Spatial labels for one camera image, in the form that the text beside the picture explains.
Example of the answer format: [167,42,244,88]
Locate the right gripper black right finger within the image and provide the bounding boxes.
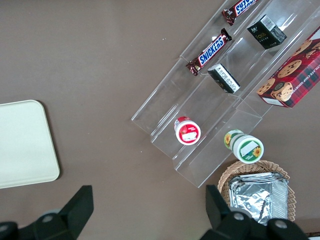
[199,184,311,240]

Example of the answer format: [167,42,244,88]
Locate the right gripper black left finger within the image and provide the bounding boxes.
[0,185,95,240]

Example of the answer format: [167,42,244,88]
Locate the light wicker basket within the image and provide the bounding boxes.
[217,159,296,223]

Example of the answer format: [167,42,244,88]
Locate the cream plastic tray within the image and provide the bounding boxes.
[0,99,61,190]

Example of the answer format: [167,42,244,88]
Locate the aluminium foil container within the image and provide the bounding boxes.
[228,171,290,226]

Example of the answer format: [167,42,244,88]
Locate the green lidded sunflower cup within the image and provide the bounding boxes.
[223,129,265,164]

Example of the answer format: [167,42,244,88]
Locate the red lidded yogurt cup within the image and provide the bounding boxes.
[173,115,202,146]

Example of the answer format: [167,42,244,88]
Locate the clear acrylic stepped shelf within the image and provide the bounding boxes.
[131,0,320,189]

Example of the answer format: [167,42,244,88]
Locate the small black carton box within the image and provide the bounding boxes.
[207,63,241,95]
[246,14,288,50]

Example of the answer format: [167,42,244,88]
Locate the red tartan cookie box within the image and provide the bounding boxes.
[256,26,320,109]

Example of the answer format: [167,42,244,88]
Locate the Snickers chocolate bar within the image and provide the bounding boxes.
[185,27,233,77]
[221,0,260,26]

